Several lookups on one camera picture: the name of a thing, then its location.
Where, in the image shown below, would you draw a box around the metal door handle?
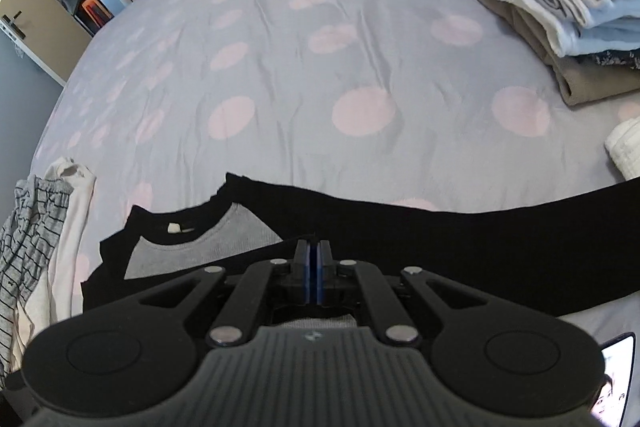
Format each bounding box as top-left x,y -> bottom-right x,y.
0,9 -> 27,40

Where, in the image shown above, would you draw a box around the grey wide-striped top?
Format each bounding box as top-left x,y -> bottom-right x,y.
0,227 -> 53,375

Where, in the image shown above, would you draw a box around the smartphone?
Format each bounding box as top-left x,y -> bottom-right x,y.
589,332 -> 636,427

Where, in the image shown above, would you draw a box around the cream garment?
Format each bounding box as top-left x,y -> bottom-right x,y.
20,156 -> 97,358

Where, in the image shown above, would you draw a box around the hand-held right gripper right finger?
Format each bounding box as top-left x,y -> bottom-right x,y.
315,238 -> 496,349

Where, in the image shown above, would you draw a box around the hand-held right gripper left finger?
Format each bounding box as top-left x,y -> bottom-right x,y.
135,238 -> 316,349

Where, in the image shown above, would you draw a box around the white textured cloth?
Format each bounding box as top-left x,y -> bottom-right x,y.
604,117 -> 640,182

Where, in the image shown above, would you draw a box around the grey shirt with black sleeves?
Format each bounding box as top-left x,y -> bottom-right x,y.
80,172 -> 640,328

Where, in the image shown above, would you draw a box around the grey narrow-striped pants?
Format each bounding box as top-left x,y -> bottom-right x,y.
10,174 -> 74,238

